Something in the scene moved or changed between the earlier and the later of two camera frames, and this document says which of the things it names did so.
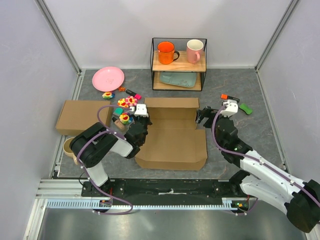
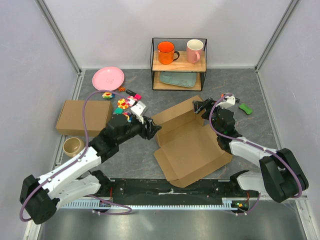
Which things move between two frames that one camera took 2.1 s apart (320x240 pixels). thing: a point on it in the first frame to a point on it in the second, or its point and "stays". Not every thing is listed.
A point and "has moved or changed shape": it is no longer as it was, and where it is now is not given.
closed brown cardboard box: (76, 115) stays
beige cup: (67, 150) stays
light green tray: (185, 79) stays
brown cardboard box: (173, 142) has moved or changed shape
